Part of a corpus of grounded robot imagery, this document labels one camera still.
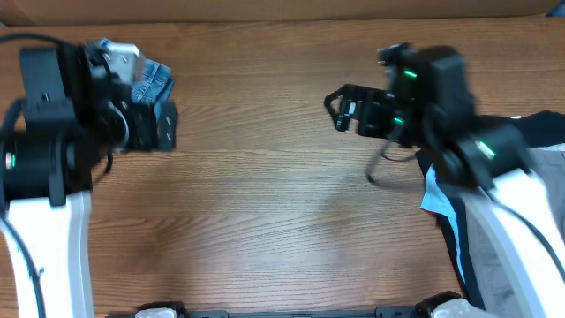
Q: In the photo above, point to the cardboard panel behind table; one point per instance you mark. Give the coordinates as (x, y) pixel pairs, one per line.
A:
(102, 12)

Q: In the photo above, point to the black garment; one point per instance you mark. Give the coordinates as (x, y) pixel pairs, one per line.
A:
(501, 142)

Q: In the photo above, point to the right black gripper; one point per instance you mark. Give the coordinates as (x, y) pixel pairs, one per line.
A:
(359, 111)

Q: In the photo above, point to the grey garment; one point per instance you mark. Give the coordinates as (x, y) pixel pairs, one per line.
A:
(515, 214)

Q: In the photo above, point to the light blue garment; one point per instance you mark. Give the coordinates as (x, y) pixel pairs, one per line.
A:
(436, 201)

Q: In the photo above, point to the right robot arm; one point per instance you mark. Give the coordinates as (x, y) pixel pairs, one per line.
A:
(429, 106)

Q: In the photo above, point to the light blue denim jeans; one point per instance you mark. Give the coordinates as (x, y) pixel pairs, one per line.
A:
(156, 83)

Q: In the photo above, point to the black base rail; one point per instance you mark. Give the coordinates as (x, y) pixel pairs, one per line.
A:
(177, 309)

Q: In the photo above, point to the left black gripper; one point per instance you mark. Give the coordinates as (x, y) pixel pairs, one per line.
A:
(146, 120)

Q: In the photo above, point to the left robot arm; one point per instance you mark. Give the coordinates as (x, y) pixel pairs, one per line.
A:
(77, 111)

